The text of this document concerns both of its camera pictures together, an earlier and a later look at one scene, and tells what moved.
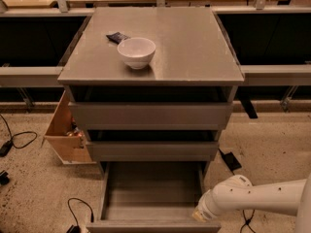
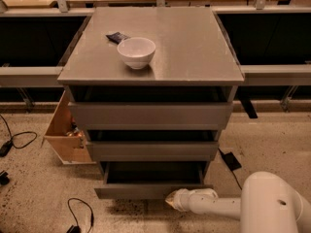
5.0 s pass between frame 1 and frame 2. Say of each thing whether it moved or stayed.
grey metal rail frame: stayed
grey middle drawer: stayed
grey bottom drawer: moved
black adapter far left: stayed
